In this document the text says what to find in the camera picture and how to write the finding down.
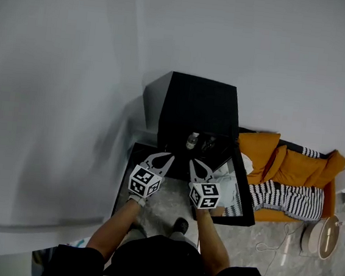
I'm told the black framed glass cabinet door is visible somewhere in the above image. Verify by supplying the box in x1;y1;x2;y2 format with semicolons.
190;123;266;228

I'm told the person's left forearm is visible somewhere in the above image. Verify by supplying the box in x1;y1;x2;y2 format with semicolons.
84;197;142;264

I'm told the person's left leg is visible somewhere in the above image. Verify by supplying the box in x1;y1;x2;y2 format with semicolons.
126;227;151;246

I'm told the white floor cable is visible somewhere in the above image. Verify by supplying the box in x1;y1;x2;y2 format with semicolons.
252;218;305;276

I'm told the bottle with green cap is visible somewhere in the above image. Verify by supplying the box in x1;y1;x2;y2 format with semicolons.
200;134;218;154

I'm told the person's right leg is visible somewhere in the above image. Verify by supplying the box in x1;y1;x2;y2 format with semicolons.
168;230;200;250

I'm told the white wrist strap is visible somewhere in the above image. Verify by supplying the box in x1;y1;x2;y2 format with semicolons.
127;192;148;208

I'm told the white crumpled cloth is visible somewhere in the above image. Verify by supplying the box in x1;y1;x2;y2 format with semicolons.
210;149;256;210

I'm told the black white striped blanket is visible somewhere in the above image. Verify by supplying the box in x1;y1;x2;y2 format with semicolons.
222;175;327;225

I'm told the small striped cushion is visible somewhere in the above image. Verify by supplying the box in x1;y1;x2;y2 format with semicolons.
300;146;328;160

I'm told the clear white-capped bottle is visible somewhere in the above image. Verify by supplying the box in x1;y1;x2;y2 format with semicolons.
185;131;201;152

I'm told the orange sofa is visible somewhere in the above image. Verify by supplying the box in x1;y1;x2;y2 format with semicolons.
228;127;345;231

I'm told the person's right black shoe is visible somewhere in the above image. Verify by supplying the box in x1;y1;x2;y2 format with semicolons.
172;217;190;236

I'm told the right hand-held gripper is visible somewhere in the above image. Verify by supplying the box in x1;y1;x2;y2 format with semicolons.
183;159;225;213

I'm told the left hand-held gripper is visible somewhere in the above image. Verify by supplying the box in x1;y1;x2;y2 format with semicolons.
127;148;176;202

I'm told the person's leg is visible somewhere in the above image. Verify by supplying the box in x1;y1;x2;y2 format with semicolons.
126;227;151;246
168;230;200;250

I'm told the orange cushion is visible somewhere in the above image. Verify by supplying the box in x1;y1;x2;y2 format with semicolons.
234;129;282;180
261;143;289;185
304;146;345;192
273;147;333;190

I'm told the black cabinet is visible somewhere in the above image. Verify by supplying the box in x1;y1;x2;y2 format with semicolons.
134;68;246;186

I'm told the person's right forearm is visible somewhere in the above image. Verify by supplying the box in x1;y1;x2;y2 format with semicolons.
190;207;236;276

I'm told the person's black shirt torso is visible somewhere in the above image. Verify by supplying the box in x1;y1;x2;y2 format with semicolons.
40;224;281;276

